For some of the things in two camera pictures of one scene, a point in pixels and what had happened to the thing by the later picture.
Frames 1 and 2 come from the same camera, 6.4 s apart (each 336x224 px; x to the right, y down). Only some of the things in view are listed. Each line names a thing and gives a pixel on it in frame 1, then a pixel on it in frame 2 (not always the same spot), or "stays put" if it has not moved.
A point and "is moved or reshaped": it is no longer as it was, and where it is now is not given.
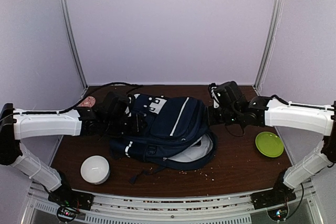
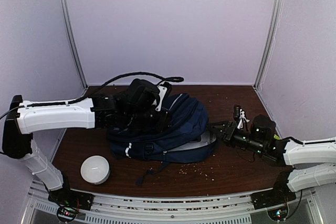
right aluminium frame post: [272, 28] stays put
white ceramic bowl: [95, 169] stays put
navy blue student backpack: [178, 136] is moved or reshaped
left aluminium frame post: [62, 1] stays put
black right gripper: [209, 111] → [230, 129]
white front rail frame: [37, 208] stays put
